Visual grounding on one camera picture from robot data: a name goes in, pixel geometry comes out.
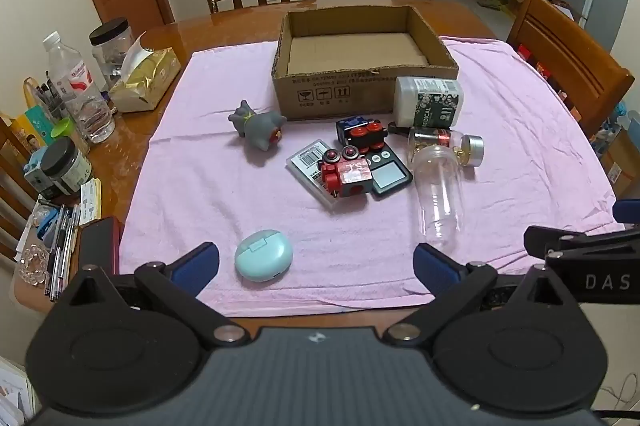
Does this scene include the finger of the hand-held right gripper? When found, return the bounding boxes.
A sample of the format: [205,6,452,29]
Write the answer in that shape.
[523,226,640,257]
[614,200,640,223]

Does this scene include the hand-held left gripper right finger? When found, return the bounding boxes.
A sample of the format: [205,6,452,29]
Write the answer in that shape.
[387,242,581,350]

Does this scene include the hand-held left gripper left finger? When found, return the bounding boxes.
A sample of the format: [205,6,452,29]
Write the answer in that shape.
[54,242,248,351]

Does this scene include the teal earbud case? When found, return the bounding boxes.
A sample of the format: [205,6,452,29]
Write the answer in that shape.
[235,229,294,283]

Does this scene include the black pocket scale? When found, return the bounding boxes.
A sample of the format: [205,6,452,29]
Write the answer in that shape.
[361,143,415,199]

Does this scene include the red toy robot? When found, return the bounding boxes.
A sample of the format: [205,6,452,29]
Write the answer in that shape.
[320,146,375,201]

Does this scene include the capsule bottle with silver cap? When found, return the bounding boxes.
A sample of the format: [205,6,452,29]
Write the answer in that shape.
[407,127,485,167]

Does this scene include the grey cat toy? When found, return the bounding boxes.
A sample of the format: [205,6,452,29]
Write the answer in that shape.
[228,100,287,167]

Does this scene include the clear card case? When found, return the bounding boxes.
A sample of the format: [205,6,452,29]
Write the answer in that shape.
[286,139,371,211]

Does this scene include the white medicine bottle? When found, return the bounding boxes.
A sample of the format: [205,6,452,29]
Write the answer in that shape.
[393,76,465,129]

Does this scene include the cardboard box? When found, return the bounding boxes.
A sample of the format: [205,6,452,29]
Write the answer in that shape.
[271,4,460,123]

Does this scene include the brown carton on floor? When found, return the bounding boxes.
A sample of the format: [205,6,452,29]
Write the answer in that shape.
[600,126,640,199]

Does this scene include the pink towel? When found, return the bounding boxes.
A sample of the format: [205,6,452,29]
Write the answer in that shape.
[119,36,628,317]

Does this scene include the white card packets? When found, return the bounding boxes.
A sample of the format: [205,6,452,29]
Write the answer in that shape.
[79,178,102,227]

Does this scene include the bundle of silver pens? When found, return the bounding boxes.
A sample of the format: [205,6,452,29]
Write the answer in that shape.
[45,204,81,301]

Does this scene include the wooden chair with grooved back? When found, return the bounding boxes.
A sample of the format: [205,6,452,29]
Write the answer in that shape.
[506,0,636,139]

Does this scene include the crystal ashtray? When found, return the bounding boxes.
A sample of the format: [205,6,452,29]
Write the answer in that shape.
[19,243,51,287]

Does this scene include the dark jar with black lid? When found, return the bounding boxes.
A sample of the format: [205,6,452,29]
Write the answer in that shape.
[39,138,93,197]

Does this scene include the green cup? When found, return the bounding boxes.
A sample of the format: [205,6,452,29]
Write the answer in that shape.
[50,117,91,154]

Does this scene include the gold tissue box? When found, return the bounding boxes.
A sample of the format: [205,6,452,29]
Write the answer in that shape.
[108,32,182,113]

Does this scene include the clear water bottle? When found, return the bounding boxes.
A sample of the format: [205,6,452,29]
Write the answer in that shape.
[42,32,117,144]

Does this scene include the grey refrigerator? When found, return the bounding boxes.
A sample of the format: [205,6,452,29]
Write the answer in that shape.
[582,0,640,51]

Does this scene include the teal paper box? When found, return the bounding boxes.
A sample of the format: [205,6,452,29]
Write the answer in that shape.
[10,106,53,147]

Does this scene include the clear pen holder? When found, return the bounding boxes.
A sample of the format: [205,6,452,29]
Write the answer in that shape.
[22,70,66,121]

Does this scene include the glass jar with black lid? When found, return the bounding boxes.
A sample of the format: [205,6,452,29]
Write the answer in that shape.
[89,19,133,89]

